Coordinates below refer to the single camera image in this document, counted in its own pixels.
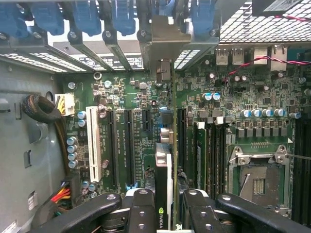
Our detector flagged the metal locking lever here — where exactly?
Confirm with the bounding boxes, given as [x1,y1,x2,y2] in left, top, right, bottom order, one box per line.
[286,153,311,161]
[240,173,251,195]

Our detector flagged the green RAM stick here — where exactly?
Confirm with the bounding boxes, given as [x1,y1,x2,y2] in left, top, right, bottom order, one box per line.
[195,121,207,194]

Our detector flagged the black empty RAM slot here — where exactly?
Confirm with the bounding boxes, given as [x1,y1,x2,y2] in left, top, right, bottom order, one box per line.
[213,116,221,197]
[207,116,215,197]
[219,116,227,195]

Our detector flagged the long expansion slot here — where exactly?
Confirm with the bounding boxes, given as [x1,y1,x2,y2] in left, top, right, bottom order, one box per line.
[107,109,120,188]
[123,109,136,190]
[176,108,188,182]

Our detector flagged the CPU socket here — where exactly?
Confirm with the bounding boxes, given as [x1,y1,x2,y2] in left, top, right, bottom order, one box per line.
[228,145,294,211]

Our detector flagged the white PCI expansion slot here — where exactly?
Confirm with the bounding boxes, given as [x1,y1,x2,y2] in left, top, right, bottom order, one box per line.
[86,105,103,183]

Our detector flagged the short black expansion slot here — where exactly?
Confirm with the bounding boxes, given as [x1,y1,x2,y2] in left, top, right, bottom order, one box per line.
[141,108,152,132]

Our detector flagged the green motherboard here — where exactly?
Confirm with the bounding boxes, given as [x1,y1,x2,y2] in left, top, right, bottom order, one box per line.
[54,43,311,220]

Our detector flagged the white power connector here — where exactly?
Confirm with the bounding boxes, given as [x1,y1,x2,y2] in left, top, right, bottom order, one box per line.
[54,93,75,117]

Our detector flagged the grey power supply unit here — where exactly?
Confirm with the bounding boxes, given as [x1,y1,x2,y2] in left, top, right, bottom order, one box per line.
[0,58,61,233]

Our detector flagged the silver USB port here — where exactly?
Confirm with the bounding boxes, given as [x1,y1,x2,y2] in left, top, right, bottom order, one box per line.
[231,48,244,66]
[215,48,229,66]

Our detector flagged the silver port block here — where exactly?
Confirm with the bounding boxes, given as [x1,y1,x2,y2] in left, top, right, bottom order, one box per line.
[253,46,269,66]
[270,45,289,71]

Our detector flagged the black open PC case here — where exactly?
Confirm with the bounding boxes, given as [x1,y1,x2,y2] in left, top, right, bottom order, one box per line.
[0,0,311,233]

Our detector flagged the blue card retainer clip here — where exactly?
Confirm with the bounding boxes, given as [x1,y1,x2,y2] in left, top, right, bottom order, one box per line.
[71,0,102,37]
[31,2,65,36]
[190,0,216,34]
[152,0,176,17]
[111,0,136,36]
[0,3,29,38]

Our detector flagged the black connector coloured wires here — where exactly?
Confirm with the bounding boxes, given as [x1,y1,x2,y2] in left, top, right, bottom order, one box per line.
[50,173,82,217]

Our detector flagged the black braided cable bundle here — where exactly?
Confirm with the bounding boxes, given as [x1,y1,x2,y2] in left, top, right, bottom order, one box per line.
[22,94,71,175]

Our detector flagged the red black twisted wire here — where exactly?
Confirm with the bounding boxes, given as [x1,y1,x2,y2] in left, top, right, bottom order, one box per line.
[221,55,311,84]

